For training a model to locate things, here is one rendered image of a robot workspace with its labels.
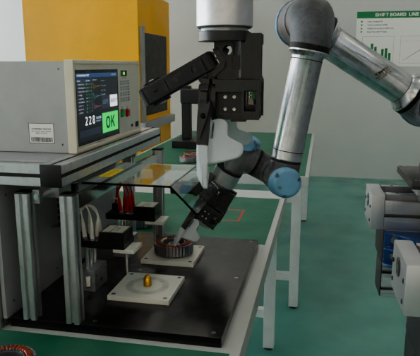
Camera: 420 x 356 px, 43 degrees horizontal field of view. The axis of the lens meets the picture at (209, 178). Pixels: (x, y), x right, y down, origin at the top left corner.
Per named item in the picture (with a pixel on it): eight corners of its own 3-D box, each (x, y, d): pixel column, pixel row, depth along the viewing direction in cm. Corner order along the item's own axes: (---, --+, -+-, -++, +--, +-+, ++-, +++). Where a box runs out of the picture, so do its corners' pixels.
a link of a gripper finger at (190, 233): (188, 253, 143) (207, 225, 145) (170, 241, 144) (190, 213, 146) (188, 255, 146) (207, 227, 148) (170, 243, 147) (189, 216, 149)
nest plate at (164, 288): (185, 280, 137) (184, 275, 137) (169, 305, 123) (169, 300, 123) (129, 275, 140) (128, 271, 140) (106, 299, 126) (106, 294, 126)
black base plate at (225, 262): (258, 246, 170) (258, 239, 170) (221, 348, 109) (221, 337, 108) (117, 236, 179) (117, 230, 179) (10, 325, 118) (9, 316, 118)
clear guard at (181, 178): (218, 189, 134) (219, 166, 133) (197, 215, 111) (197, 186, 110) (95, 184, 140) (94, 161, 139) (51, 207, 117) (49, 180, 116)
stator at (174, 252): (198, 247, 159) (198, 235, 158) (186, 260, 148) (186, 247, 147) (162, 244, 161) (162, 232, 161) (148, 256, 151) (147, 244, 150)
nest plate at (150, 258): (205, 249, 161) (205, 245, 160) (193, 267, 146) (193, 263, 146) (156, 246, 164) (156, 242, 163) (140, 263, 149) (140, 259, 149)
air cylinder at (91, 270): (107, 280, 138) (106, 259, 137) (95, 292, 131) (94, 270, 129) (89, 278, 139) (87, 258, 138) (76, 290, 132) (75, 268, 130)
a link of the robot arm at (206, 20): (190, -6, 68) (202, 2, 76) (190, 32, 69) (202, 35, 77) (250, -7, 67) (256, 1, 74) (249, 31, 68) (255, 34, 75)
